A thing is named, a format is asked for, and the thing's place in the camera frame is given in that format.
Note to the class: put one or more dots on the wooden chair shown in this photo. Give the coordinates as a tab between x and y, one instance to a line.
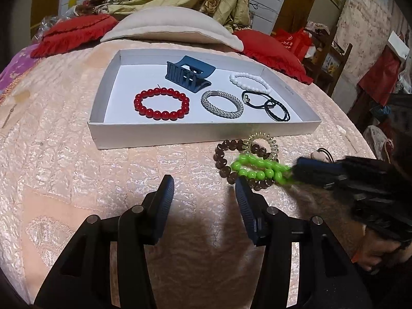
338	64

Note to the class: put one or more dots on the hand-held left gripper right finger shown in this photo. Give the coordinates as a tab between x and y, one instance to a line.
246	206

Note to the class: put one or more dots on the person's right hand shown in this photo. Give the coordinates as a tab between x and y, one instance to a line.
375	252

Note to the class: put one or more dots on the peach textured bedspread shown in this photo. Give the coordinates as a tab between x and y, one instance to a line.
64	167

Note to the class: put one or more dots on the floral hanging cloth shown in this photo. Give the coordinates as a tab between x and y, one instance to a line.
363	29

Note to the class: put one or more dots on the purple patterned sheet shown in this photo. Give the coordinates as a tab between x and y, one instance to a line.
16	67

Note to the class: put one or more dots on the blue hair claw clip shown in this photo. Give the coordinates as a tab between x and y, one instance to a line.
188	70

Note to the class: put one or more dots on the red shopping bag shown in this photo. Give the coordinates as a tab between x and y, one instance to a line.
293	43

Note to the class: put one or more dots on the red hanging cloth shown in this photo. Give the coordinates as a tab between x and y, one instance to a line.
383	77

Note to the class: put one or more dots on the clear plastic wrap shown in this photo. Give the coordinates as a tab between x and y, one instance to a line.
53	22

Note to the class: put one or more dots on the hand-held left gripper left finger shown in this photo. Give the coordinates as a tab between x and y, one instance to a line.
164	206

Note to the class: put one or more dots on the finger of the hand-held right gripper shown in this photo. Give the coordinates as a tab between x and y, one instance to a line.
317	170
336	185

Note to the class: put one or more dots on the white shallow cardboard box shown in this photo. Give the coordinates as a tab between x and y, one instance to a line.
128	80

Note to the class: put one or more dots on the beige pillow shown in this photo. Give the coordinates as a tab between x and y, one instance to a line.
170	27

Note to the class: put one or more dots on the red fringed pillow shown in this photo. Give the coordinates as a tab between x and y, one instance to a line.
273	56
74	33

